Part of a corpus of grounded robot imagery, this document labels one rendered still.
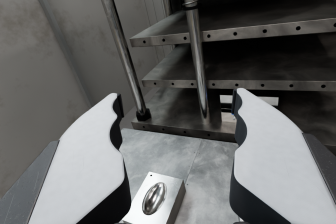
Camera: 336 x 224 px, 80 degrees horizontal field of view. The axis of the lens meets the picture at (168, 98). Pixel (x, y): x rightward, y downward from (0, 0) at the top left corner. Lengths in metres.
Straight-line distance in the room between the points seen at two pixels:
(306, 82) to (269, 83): 0.14
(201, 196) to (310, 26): 0.76
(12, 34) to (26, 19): 0.18
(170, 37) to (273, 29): 0.45
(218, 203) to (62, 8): 2.13
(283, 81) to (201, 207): 0.63
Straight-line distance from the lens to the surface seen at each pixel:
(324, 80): 1.06
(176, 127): 1.19
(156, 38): 1.07
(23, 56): 2.12
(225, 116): 1.16
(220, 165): 0.94
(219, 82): 1.06
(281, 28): 0.95
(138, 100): 1.24
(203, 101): 1.08
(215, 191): 0.87
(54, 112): 2.26
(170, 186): 0.81
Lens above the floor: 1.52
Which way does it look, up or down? 30 degrees down
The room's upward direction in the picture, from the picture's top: 13 degrees counter-clockwise
